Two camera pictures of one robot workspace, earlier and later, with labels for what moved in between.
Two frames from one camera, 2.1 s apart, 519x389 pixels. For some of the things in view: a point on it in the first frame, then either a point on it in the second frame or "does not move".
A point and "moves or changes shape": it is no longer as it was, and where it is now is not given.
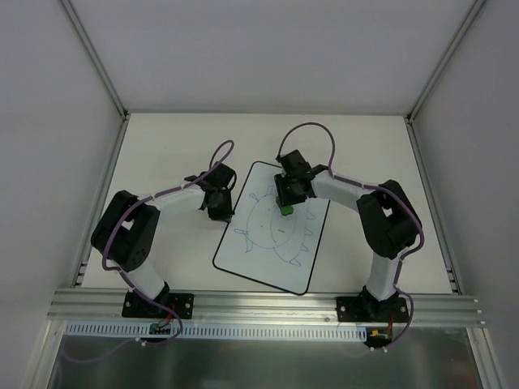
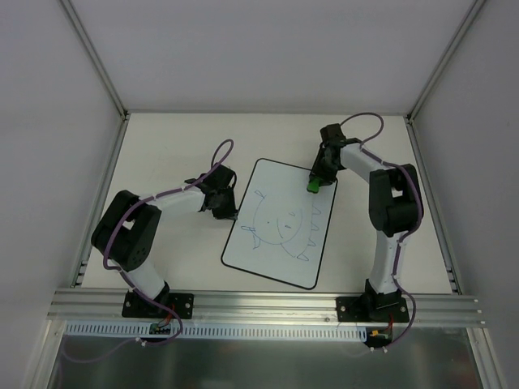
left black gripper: [219, 207] does not move
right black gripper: [287, 194] to [322, 172]
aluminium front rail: [424, 310] does not move
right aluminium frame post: [444, 61] does not move
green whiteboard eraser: [285, 210] moves or changes shape
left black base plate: [134, 305] does not move
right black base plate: [365, 309] does not move
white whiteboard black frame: [261, 243] moves or changes shape
